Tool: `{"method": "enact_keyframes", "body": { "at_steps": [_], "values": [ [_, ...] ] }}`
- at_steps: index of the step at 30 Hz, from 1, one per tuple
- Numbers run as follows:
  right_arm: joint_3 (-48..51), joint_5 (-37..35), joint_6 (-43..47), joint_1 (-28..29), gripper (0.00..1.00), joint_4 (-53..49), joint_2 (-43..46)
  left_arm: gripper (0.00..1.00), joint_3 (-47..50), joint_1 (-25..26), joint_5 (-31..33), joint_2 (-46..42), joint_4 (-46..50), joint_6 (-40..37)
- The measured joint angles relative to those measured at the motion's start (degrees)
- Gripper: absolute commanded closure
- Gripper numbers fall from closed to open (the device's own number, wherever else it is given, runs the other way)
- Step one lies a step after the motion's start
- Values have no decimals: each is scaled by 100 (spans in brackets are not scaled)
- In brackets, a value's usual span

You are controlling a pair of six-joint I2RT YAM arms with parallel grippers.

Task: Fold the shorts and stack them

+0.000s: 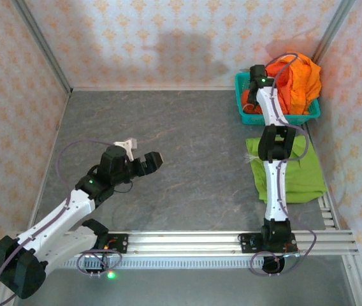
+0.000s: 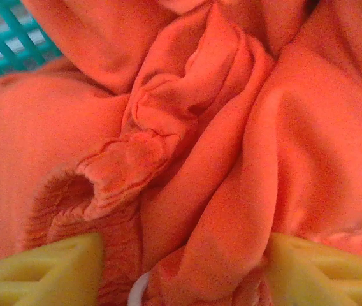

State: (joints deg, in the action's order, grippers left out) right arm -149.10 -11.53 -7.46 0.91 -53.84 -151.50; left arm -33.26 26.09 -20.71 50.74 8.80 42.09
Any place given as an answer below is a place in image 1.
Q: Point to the red-orange mesh shorts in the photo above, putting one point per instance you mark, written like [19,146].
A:
[252,110]

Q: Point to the light orange shorts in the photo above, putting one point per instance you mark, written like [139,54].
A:
[305,86]

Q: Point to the green shorts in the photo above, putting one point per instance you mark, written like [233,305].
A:
[305,172]

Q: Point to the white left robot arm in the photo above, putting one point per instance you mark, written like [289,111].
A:
[56,216]

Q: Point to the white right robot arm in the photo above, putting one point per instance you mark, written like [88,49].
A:
[276,191]

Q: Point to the teal plastic basket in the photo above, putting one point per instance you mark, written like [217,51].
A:
[254,120]

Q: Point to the green indicator light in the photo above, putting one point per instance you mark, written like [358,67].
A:
[111,275]

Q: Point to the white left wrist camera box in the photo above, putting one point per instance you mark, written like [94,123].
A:
[127,145]

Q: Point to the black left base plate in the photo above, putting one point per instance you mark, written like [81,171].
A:
[120,243]

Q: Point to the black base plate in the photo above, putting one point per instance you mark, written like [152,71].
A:
[120,243]
[248,243]

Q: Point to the aluminium right frame post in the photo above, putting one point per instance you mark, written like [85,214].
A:
[330,32]

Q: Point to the aluminium frame post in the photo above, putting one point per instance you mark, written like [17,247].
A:
[330,32]
[43,48]

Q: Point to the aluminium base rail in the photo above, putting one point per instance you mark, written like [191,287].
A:
[184,243]

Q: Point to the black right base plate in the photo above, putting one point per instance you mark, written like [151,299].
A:
[248,243]

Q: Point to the aluminium left frame post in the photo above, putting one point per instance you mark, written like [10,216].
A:
[43,48]

